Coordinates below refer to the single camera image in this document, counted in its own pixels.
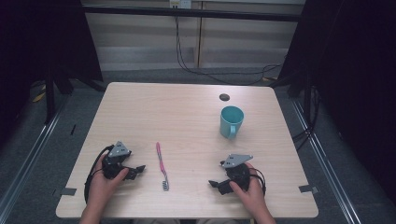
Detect black horizontal bar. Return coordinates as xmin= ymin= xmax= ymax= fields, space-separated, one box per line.
xmin=81 ymin=5 xmax=302 ymax=23

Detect pink toothbrush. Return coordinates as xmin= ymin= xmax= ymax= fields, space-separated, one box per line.
xmin=155 ymin=141 xmax=170 ymax=192

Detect black curtain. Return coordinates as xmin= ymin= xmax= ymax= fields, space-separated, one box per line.
xmin=0 ymin=0 xmax=105 ymax=147
xmin=277 ymin=0 xmax=396 ymax=204

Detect light blue cup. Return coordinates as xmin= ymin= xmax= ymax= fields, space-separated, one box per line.
xmin=219 ymin=105 xmax=246 ymax=140

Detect black floor cables bundle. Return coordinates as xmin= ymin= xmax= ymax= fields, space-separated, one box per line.
xmin=291 ymin=86 xmax=322 ymax=151

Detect black wall cable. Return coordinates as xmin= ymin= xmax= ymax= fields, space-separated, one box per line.
xmin=173 ymin=14 xmax=284 ymax=86

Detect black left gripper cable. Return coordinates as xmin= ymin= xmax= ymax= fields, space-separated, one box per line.
xmin=83 ymin=144 xmax=116 ymax=204

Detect person's left hand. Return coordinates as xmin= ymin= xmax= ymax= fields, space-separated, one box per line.
xmin=88 ymin=161 xmax=130 ymax=208

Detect person's right hand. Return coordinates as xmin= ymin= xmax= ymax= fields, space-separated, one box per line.
xmin=229 ymin=162 xmax=268 ymax=217

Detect wooden wall post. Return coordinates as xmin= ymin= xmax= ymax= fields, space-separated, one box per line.
xmin=193 ymin=1 xmax=204 ymax=69

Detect grey tape strip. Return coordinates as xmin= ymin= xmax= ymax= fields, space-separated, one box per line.
xmin=60 ymin=187 xmax=78 ymax=197
xmin=298 ymin=184 xmax=319 ymax=194

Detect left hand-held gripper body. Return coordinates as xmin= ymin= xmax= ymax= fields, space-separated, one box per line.
xmin=101 ymin=141 xmax=134 ymax=180

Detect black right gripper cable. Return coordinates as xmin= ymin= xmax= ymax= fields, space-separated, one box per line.
xmin=247 ymin=167 xmax=268 ymax=196

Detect yellow floor tape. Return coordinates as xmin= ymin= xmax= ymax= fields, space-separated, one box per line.
xmin=32 ymin=91 xmax=47 ymax=104

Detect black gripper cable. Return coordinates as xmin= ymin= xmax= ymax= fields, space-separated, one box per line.
xmin=83 ymin=144 xmax=116 ymax=204
xmin=247 ymin=167 xmax=268 ymax=196

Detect black metal stand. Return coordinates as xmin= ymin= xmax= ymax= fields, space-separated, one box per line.
xmin=44 ymin=64 xmax=107 ymax=125

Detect metal floor rail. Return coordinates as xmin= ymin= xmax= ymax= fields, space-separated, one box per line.
xmin=0 ymin=101 xmax=69 ymax=217
xmin=290 ymin=98 xmax=362 ymax=224

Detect white wall socket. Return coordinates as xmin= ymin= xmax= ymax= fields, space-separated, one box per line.
xmin=169 ymin=0 xmax=192 ymax=9

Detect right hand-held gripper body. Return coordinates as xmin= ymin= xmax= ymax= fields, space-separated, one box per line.
xmin=219 ymin=153 xmax=254 ymax=192

